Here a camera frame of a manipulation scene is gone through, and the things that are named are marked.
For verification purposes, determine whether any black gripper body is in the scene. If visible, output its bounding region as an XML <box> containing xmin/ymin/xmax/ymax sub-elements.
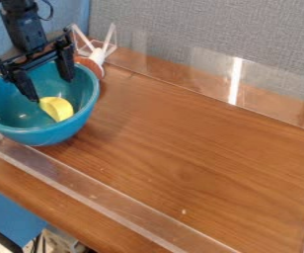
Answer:
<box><xmin>0</xmin><ymin>28</ymin><xmax>74</xmax><ymax>82</ymax></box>

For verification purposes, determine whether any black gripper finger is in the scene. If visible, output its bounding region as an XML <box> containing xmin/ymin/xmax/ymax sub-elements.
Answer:
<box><xmin>13</xmin><ymin>69</ymin><xmax>39</xmax><ymax>102</ymax></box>
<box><xmin>54</xmin><ymin>39</ymin><xmax>74</xmax><ymax>82</ymax></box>

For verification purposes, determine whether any blue bowl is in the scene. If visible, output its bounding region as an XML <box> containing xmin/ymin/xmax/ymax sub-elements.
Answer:
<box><xmin>0</xmin><ymin>62</ymin><xmax>101</xmax><ymax>146</ymax></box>

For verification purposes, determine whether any yellow wedge object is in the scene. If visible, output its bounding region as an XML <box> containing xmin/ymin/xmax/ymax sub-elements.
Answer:
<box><xmin>39</xmin><ymin>97</ymin><xmax>74</xmax><ymax>122</ymax></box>

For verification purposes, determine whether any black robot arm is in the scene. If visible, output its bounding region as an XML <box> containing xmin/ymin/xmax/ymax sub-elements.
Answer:
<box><xmin>0</xmin><ymin>0</ymin><xmax>76</xmax><ymax>102</ymax></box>

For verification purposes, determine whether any orange white plunger toy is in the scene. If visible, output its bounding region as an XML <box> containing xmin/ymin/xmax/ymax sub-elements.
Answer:
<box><xmin>74</xmin><ymin>47</ymin><xmax>106</xmax><ymax>79</ymax></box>

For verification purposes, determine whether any clear acrylic back barrier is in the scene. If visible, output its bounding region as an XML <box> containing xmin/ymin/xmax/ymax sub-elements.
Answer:
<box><xmin>88</xmin><ymin>28</ymin><xmax>304</xmax><ymax>134</ymax></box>

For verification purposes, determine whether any clear acrylic barrier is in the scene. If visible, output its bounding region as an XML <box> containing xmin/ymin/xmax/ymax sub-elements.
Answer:
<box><xmin>88</xmin><ymin>28</ymin><xmax>304</xmax><ymax>134</ymax></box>
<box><xmin>0</xmin><ymin>134</ymin><xmax>241</xmax><ymax>253</ymax></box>

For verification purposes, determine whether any clear acrylic front barrier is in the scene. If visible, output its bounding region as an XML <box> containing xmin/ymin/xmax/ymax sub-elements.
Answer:
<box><xmin>0</xmin><ymin>134</ymin><xmax>241</xmax><ymax>253</ymax></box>

